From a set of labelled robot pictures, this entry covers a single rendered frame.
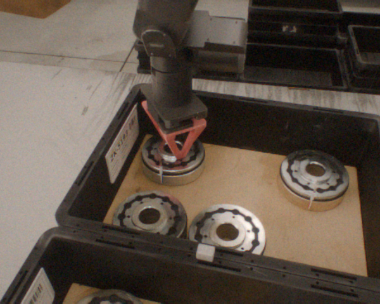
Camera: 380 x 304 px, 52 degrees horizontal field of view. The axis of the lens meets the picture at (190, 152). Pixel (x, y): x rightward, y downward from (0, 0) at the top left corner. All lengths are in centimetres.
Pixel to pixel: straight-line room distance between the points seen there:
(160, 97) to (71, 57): 220
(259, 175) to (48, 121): 56
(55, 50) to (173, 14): 244
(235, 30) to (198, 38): 5
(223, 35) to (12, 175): 57
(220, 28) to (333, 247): 33
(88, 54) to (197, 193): 220
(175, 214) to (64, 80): 69
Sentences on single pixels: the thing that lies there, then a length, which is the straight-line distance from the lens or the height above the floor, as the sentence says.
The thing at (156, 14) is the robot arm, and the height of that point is 112.
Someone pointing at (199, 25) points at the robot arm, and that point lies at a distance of 49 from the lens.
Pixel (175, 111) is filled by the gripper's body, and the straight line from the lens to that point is 54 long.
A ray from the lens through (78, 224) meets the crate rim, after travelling 47.
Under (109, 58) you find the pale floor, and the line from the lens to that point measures 265.
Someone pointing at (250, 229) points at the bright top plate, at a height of 86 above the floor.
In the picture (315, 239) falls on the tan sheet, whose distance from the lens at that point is 59.
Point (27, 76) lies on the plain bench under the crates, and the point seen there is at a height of 70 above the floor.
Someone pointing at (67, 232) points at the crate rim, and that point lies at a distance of 46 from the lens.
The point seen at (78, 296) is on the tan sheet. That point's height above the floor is 83.
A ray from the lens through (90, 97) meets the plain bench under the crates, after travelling 106.
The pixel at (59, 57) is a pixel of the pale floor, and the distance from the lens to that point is 275.
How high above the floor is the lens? 129
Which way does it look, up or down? 43 degrees down
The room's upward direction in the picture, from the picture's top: straight up
